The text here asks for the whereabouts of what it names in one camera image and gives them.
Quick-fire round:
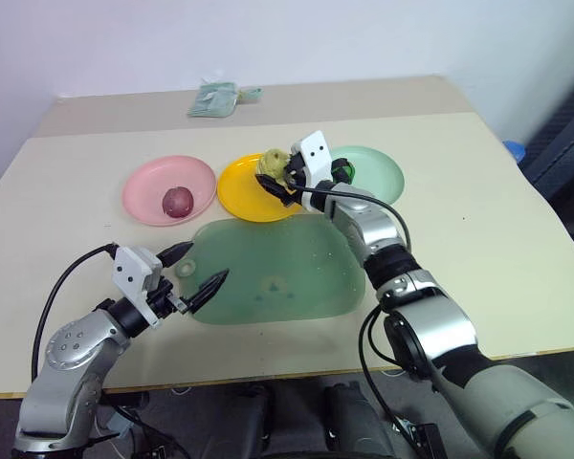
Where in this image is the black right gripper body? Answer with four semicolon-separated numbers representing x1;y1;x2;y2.
282;153;312;193

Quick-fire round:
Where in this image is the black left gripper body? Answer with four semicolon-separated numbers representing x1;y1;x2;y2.
145;274;192;319

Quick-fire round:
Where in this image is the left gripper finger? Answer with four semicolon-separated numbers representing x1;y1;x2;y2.
186;269;231;315
160;241;194;269

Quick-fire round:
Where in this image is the yellow-green fuzzy fruit toy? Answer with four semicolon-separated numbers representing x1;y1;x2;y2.
257;148;294;186

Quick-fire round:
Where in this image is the yellow plate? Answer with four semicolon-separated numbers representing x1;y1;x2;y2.
216;152;308;225

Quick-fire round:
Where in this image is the dark green round item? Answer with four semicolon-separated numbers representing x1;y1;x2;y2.
331;157;356;186

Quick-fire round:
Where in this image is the pink plate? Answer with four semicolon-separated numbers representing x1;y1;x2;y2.
121;154;218;228

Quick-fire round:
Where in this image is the light green plate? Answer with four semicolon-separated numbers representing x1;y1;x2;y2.
326;144;407;206

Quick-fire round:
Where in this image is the purple-red round fruit toy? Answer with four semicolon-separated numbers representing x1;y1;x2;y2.
161;186;194;219

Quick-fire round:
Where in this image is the translucent green cutting board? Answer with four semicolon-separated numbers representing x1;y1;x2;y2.
173;212;367;327

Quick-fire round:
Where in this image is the green plastic packet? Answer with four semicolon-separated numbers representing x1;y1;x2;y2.
187;79;265;119

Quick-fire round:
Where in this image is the dark rounded shape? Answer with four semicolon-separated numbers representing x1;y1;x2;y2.
321;379;399;459
238;381;275;446

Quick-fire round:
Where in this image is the blue round object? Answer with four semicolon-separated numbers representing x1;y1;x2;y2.
503;139;528;167

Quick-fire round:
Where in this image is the black connector block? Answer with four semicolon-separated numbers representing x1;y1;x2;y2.
395;420;442;459

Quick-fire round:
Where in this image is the black ribbed furniture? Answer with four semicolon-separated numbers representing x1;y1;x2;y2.
524;77;574;269

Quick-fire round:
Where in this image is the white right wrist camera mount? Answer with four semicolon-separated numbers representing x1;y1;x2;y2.
291;129;337;212

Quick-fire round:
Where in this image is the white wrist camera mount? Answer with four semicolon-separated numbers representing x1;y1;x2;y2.
291;129;337;212
112;245;166;329

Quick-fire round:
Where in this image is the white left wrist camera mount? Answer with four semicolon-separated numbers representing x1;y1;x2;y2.
112;245;166;329

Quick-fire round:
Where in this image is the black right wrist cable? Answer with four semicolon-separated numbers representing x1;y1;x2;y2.
291;184;412;254

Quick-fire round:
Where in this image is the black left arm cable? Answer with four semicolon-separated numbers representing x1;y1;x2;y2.
30;242;121;384

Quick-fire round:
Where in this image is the black right elbow cable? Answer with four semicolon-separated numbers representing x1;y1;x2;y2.
357;301;415;434

